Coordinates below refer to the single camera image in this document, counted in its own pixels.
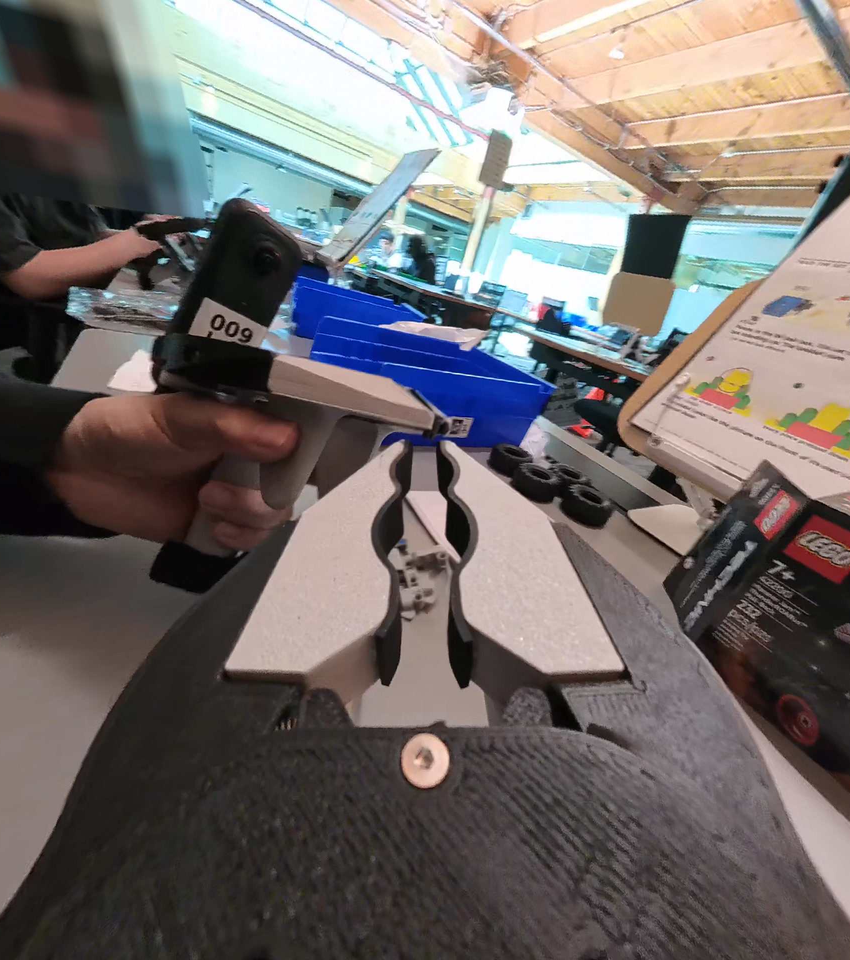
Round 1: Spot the clear plastic parts bag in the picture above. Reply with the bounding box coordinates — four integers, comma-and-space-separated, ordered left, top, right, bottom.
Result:
66, 286, 180, 329

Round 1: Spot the black square panel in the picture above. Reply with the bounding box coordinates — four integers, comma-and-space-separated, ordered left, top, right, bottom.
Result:
621, 213, 693, 281

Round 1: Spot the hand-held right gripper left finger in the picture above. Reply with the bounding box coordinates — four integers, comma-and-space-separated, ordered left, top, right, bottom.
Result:
224, 441, 415, 688

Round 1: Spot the small blue bin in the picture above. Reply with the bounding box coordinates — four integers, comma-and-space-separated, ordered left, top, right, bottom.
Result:
292, 276, 426, 340

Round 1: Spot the cardboard panel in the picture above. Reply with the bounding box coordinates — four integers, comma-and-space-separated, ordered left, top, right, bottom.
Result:
602, 271, 676, 336

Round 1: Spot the person's left hand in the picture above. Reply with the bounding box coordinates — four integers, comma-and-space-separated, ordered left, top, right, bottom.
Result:
48, 388, 302, 552

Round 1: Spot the hanging light panel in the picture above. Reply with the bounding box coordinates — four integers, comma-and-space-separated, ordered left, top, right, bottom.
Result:
478, 130, 513, 190

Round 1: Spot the tilted grey panel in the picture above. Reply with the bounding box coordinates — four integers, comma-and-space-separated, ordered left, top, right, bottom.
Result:
316, 148, 441, 265

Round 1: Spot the brown clipboard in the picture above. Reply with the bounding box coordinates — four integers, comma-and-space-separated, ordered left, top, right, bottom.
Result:
617, 279, 850, 526

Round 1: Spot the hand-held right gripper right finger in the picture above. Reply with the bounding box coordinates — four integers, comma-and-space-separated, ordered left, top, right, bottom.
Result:
436, 441, 631, 690

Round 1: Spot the white instruction booklet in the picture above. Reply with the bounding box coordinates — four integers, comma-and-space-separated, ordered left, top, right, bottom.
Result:
404, 491, 458, 560

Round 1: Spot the large blue bin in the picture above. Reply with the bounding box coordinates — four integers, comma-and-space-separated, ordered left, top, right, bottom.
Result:
310, 316, 557, 451

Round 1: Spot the black hand-held device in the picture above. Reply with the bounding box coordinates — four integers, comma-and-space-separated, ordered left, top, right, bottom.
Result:
131, 216, 210, 292

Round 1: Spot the white paper sheet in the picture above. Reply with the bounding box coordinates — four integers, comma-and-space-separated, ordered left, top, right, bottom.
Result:
629, 504, 705, 558

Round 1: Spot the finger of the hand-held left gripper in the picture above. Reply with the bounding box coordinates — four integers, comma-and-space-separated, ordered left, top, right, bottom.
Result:
267, 354, 451, 440

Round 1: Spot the long wooden table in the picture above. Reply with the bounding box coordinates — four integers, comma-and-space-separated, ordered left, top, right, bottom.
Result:
350, 266, 655, 384

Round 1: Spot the grey brick assembly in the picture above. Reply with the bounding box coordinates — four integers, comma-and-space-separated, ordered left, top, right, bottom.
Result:
393, 541, 453, 622

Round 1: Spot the printed instruction sheet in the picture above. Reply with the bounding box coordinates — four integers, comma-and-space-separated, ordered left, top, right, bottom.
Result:
631, 146, 850, 519

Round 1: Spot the black toy set box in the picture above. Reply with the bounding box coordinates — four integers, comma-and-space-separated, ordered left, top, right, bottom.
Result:
662, 459, 850, 852

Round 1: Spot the black office chair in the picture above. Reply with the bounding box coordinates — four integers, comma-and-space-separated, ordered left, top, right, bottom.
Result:
573, 396, 625, 455

